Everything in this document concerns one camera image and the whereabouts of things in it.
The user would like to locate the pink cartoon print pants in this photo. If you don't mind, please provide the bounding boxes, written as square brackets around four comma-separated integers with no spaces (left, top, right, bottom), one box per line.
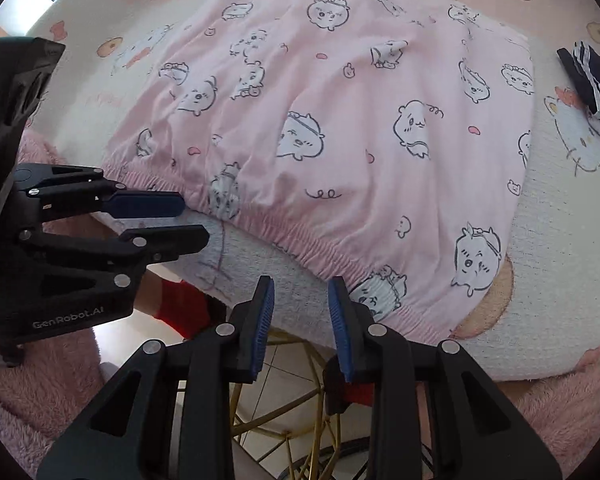
[105,0,534,344]

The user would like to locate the red sock foot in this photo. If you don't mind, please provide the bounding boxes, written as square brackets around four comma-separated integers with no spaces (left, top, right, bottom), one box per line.
[155,281,211,340]

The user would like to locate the pink fluffy right sleeve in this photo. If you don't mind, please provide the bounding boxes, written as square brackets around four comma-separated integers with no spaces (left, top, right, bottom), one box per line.
[498,365,600,477]

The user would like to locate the pink fluffy sleeve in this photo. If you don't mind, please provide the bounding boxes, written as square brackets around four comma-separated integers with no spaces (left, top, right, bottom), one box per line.
[498,365,600,477]
[0,127,112,478]

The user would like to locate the pink fluffy left sleeve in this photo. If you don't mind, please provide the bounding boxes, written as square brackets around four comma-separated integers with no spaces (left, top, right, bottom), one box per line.
[0,127,112,478]

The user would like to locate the folded navy striped garment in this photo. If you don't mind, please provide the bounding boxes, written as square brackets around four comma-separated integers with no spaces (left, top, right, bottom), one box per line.
[557,41,600,122]

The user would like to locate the gold wire stool frame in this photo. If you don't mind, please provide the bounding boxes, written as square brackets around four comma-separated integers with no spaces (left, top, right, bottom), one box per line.
[230,328,370,479]

